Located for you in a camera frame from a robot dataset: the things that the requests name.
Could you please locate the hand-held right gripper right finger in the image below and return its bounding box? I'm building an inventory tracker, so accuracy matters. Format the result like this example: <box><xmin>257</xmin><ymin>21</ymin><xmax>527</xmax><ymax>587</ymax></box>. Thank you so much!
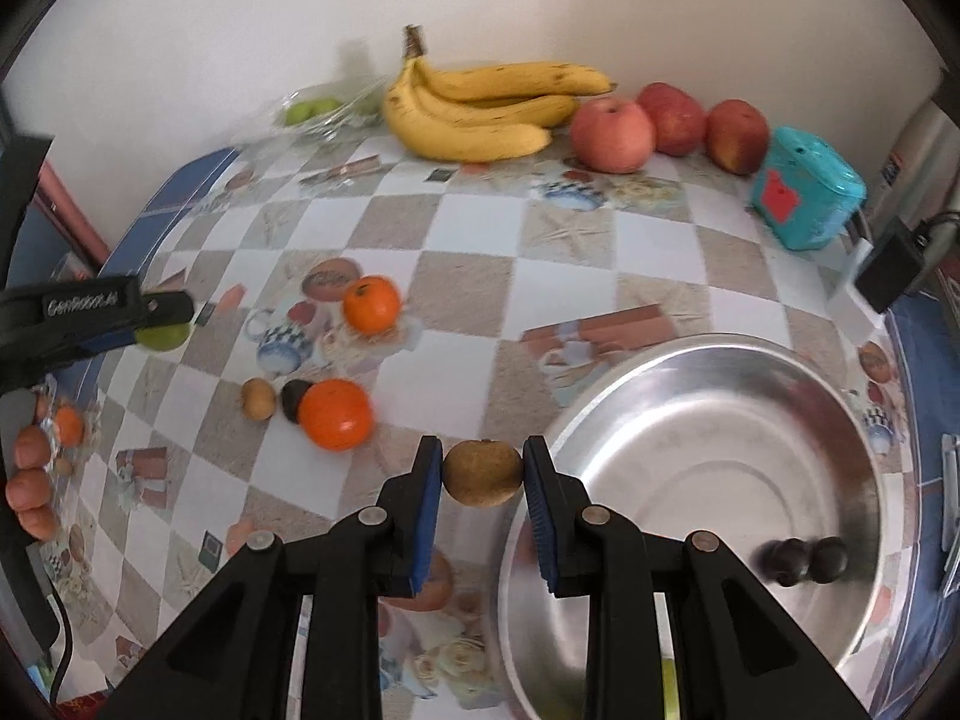
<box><xmin>523</xmin><ymin>435</ymin><xmax>875</xmax><ymax>720</ymax></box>

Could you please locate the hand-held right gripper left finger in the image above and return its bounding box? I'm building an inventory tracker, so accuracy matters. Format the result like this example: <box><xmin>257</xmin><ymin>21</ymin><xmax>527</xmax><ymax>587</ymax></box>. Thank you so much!
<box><xmin>105</xmin><ymin>435</ymin><xmax>445</xmax><ymax>720</ymax></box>

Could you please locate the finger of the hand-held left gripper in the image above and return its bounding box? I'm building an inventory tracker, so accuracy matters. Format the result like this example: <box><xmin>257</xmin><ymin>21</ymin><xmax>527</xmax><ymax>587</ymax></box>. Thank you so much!
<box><xmin>139</xmin><ymin>291</ymin><xmax>194</xmax><ymax>331</ymax></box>
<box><xmin>45</xmin><ymin>330</ymin><xmax>145</xmax><ymax>365</ymax></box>

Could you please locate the small green jujube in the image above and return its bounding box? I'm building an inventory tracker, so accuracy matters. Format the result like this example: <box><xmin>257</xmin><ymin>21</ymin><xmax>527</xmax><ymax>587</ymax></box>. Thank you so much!
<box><xmin>135</xmin><ymin>319</ymin><xmax>194</xmax><ymax>352</ymax></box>

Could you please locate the large brown kiwi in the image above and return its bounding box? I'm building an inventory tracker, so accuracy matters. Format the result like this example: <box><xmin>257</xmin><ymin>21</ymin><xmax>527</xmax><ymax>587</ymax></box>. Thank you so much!
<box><xmin>442</xmin><ymin>439</ymin><xmax>524</xmax><ymax>507</ymax></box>

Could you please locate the small brown kiwi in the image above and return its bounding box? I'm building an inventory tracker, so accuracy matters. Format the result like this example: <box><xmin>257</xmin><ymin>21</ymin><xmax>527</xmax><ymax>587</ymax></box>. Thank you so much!
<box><xmin>241</xmin><ymin>379</ymin><xmax>277</xmax><ymax>421</ymax></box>

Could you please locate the large stainless steel plate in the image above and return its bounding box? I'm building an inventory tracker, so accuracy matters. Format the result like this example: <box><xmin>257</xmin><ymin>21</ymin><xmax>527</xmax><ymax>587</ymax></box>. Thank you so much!
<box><xmin>495</xmin><ymin>334</ymin><xmax>905</xmax><ymax>720</ymax></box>

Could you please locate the person's left hand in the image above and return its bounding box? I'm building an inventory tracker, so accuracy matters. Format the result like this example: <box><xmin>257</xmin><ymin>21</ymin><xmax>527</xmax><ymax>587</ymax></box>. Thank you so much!
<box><xmin>6</xmin><ymin>426</ymin><xmax>59</xmax><ymax>541</ymax></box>

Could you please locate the dark cabinet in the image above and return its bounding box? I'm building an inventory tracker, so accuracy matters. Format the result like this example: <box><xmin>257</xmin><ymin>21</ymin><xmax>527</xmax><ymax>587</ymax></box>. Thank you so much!
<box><xmin>0</xmin><ymin>133</ymin><xmax>98</xmax><ymax>293</ymax></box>

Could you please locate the pink board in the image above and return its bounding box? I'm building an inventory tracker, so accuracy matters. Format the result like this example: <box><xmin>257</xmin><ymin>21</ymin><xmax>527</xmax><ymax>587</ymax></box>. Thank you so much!
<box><xmin>37</xmin><ymin>157</ymin><xmax>113</xmax><ymax>263</ymax></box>

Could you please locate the clear plastic container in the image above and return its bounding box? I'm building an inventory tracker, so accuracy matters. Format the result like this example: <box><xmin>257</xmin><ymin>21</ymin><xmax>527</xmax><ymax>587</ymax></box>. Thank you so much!
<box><xmin>26</xmin><ymin>382</ymin><xmax>102</xmax><ymax>563</ymax></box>

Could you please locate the clear plastic bag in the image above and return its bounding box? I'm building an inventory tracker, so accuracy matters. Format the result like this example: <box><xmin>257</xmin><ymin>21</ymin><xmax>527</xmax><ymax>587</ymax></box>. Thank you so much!
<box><xmin>240</xmin><ymin>71</ymin><xmax>391</xmax><ymax>155</ymax></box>

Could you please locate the yellow banana bunch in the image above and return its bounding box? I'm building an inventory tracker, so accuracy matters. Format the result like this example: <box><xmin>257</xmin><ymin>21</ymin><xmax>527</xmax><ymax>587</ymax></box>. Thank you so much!
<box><xmin>382</xmin><ymin>25</ymin><xmax>620</xmax><ymax>164</ymax></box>

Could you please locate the pink-red apple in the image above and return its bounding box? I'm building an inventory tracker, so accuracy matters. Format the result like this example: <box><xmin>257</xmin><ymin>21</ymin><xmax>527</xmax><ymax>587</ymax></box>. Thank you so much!
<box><xmin>570</xmin><ymin>96</ymin><xmax>657</xmax><ymax>173</ymax></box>

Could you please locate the white charger stand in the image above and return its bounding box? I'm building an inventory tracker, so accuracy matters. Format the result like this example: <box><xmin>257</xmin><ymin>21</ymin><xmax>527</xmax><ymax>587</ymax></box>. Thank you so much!
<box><xmin>829</xmin><ymin>236</ymin><xmax>875</xmax><ymax>308</ymax></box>

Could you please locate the white phone stand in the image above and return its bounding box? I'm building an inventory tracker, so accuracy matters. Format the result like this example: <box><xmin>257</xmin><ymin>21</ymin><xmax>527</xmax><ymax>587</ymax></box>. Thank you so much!
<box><xmin>937</xmin><ymin>431</ymin><xmax>960</xmax><ymax>593</ymax></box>

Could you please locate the teal box with red sticker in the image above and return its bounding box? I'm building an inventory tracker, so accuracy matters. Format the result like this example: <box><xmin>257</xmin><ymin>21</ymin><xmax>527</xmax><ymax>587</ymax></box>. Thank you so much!
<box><xmin>750</xmin><ymin>126</ymin><xmax>869</xmax><ymax>252</ymax></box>

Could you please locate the red apple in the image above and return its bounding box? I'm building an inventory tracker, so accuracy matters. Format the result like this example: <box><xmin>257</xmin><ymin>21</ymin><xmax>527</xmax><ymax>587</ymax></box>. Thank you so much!
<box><xmin>636</xmin><ymin>82</ymin><xmax>708</xmax><ymax>157</ymax></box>
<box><xmin>705</xmin><ymin>99</ymin><xmax>772</xmax><ymax>177</ymax></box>

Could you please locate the black charger block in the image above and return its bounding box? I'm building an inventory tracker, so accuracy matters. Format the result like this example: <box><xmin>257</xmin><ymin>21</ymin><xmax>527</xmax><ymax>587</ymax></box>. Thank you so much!
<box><xmin>855</xmin><ymin>216</ymin><xmax>927</xmax><ymax>314</ymax></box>

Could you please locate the steel thermos jug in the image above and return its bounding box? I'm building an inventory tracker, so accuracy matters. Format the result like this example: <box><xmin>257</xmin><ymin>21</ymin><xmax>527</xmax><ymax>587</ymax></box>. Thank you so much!
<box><xmin>862</xmin><ymin>67</ymin><xmax>960</xmax><ymax>241</ymax></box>

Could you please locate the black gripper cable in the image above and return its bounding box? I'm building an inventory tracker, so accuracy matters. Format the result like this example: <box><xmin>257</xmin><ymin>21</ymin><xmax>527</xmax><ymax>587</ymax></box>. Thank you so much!
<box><xmin>46</xmin><ymin>592</ymin><xmax>72</xmax><ymax>702</ymax></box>

